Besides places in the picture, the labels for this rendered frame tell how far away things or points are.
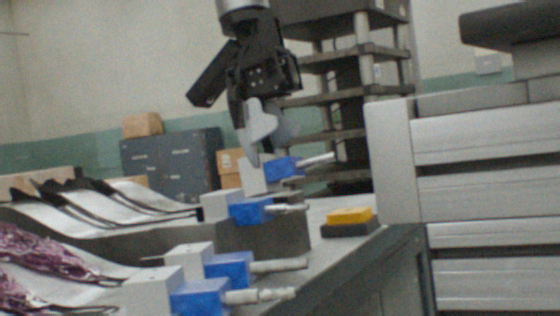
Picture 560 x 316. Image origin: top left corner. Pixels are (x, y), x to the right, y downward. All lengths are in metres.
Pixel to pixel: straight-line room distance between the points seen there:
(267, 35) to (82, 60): 8.56
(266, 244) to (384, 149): 0.41
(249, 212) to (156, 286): 0.28
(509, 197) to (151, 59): 8.36
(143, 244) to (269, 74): 0.28
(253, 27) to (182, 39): 7.57
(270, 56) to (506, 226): 0.50
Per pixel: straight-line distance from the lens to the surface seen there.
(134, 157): 8.32
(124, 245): 0.84
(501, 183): 0.47
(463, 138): 0.47
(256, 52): 0.91
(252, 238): 0.84
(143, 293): 0.54
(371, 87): 4.73
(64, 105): 9.66
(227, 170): 7.76
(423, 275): 1.55
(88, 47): 9.38
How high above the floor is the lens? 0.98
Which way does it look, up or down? 3 degrees down
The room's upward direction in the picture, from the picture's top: 8 degrees counter-clockwise
